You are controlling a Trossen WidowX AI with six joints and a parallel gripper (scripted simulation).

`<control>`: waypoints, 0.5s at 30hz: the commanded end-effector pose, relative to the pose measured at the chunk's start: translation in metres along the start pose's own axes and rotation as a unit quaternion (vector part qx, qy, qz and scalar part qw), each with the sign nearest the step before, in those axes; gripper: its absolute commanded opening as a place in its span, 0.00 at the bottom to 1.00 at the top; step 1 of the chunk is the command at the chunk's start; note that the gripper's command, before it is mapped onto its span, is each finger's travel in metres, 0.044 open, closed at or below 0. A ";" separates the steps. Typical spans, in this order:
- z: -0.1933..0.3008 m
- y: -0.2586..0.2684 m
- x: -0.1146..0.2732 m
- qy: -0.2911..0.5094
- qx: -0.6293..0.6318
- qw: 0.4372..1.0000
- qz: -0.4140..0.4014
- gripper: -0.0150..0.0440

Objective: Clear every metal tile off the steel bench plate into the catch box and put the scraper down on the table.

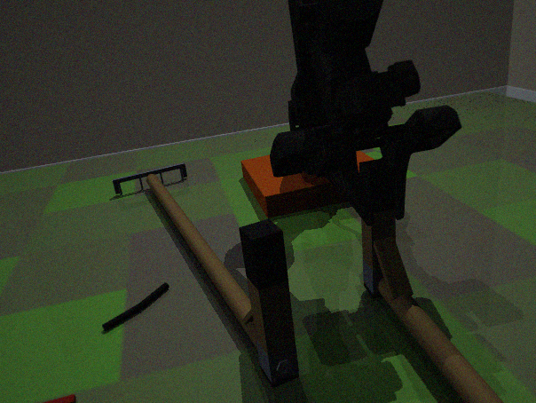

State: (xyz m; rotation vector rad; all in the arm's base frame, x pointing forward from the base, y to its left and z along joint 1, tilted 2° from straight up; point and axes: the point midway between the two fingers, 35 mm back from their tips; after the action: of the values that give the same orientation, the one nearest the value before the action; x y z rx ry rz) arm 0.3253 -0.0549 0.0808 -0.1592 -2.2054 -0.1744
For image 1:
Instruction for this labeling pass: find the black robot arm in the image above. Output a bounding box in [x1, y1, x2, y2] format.
[288, 0, 421, 138]

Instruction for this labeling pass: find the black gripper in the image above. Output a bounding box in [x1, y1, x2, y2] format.
[270, 65, 462, 226]

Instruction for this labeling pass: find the black bent rod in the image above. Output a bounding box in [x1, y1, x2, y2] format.
[102, 282, 169, 331]

